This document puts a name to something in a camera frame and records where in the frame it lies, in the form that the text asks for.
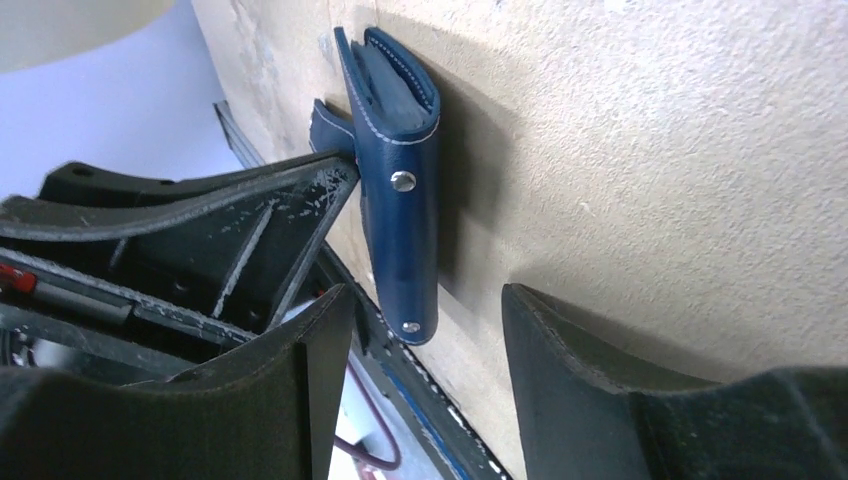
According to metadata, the white cylindrical container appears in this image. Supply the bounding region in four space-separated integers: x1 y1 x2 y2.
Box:
1 0 175 73

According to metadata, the blue leather card holder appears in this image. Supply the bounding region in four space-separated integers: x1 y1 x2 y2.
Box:
309 27 442 345

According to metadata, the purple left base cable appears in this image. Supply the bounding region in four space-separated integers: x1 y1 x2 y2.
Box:
331 360 404 473

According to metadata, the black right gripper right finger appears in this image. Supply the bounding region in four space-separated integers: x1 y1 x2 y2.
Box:
501 283 847 479

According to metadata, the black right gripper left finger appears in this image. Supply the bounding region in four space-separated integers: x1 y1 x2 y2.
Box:
1 285 355 479

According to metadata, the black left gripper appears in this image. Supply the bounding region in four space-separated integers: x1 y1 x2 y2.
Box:
1 150 359 385

